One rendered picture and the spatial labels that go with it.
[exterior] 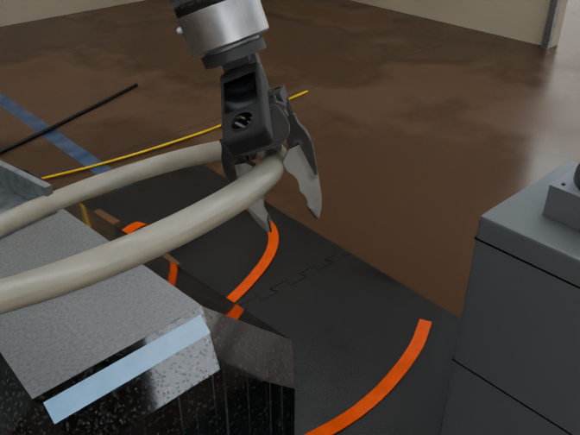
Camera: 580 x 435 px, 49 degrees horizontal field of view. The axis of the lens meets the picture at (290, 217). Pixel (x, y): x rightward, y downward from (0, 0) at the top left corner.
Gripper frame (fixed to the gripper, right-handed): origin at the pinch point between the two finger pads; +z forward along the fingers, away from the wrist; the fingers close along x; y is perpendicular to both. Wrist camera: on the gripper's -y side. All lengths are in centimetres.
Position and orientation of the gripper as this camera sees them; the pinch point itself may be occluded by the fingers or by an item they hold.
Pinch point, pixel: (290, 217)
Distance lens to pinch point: 73.5
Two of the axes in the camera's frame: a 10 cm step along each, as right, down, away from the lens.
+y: 0.6, -3.5, 9.3
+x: -9.4, 2.8, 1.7
